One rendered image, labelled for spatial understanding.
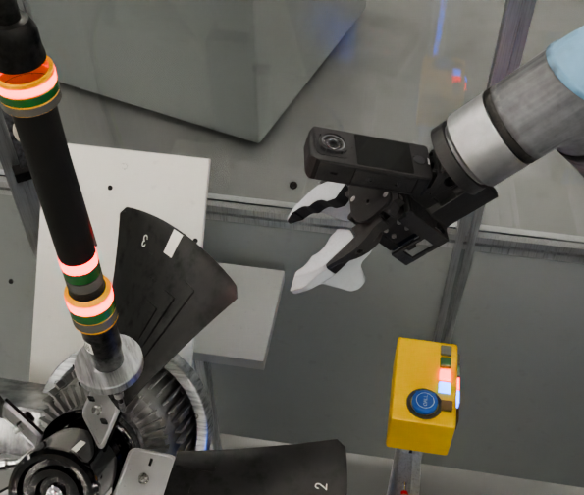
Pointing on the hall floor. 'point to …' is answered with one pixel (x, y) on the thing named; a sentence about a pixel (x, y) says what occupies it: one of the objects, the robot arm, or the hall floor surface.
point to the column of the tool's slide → (27, 209)
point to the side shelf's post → (209, 398)
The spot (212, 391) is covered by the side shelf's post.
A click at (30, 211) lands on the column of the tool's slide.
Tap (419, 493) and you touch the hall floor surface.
